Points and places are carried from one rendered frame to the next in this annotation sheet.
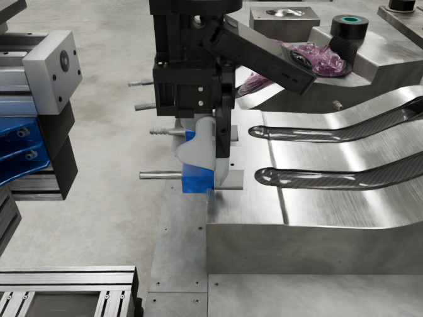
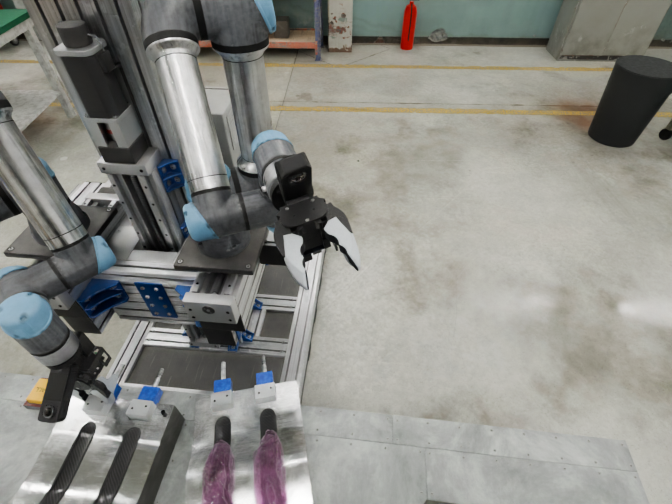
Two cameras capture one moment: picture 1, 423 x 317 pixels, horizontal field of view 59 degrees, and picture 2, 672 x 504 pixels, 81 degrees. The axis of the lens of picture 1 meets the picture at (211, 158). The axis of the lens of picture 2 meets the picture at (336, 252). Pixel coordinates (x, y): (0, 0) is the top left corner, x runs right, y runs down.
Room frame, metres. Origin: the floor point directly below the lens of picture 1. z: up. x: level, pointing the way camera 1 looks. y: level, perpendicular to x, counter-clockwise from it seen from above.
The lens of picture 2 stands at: (0.98, -0.35, 1.83)
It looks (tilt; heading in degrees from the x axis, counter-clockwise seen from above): 46 degrees down; 96
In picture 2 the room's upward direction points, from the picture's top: straight up
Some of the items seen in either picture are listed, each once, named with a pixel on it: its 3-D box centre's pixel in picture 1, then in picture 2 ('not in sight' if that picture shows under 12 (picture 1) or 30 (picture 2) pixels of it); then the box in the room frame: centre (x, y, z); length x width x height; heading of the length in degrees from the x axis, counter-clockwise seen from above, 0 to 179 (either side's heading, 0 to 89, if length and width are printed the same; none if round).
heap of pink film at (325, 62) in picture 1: (286, 56); (244, 491); (0.77, -0.16, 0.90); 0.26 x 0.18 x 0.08; 107
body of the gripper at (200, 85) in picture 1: (198, 54); (76, 362); (0.37, 0.01, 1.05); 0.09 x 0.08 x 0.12; 90
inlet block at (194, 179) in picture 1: (191, 174); (109, 388); (0.37, 0.03, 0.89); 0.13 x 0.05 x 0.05; 90
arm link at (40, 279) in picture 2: not in sight; (28, 289); (0.31, 0.08, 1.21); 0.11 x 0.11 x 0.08; 50
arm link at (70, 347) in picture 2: not in sight; (54, 345); (0.37, 0.01, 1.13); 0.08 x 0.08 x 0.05
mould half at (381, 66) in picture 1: (284, 74); (251, 498); (0.78, -0.16, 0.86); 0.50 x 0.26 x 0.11; 107
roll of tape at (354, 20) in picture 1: (349, 26); not in sight; (0.88, -0.32, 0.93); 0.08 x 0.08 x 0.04
